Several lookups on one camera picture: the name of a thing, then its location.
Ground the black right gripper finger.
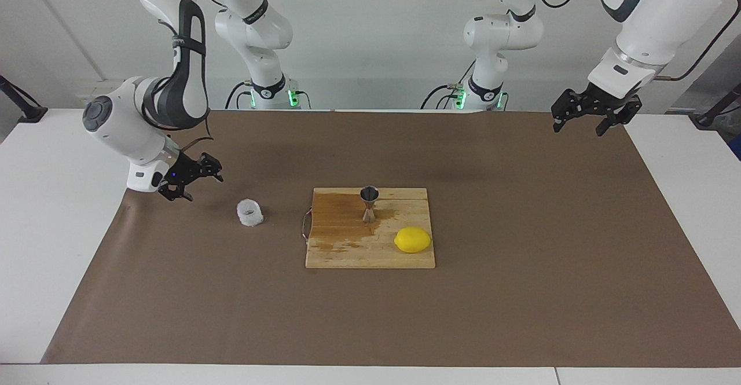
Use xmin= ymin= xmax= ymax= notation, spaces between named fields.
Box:
xmin=194 ymin=152 xmax=225 ymax=182
xmin=157 ymin=181 xmax=195 ymax=203

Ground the steel double jigger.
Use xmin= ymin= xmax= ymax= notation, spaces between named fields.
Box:
xmin=360 ymin=186 xmax=380 ymax=223

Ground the black right base cable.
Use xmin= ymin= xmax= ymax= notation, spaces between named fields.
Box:
xmin=226 ymin=81 xmax=251 ymax=109

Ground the translucent plastic cup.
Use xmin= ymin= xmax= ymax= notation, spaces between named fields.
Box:
xmin=236 ymin=199 xmax=264 ymax=228

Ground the wooden cutting board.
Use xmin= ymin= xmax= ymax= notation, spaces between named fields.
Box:
xmin=301 ymin=187 xmax=436 ymax=269

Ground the yellow lemon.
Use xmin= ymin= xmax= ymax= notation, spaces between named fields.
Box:
xmin=394 ymin=226 xmax=432 ymax=254

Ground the black clamp stand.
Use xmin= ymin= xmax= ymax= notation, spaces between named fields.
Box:
xmin=695 ymin=83 xmax=741 ymax=130
xmin=0 ymin=75 xmax=48 ymax=123

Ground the black base cable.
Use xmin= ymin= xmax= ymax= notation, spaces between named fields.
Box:
xmin=226 ymin=81 xmax=251 ymax=109
xmin=421 ymin=55 xmax=472 ymax=109

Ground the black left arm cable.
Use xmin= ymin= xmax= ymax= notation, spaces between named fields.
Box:
xmin=535 ymin=0 xmax=741 ymax=82

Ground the black left base cable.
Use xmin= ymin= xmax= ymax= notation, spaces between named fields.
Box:
xmin=421 ymin=55 xmax=472 ymax=109

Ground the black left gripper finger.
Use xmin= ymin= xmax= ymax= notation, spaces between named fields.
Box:
xmin=551 ymin=89 xmax=586 ymax=134
xmin=596 ymin=97 xmax=643 ymax=138

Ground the brown paper table mat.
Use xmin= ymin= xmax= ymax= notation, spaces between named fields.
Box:
xmin=41 ymin=109 xmax=741 ymax=368

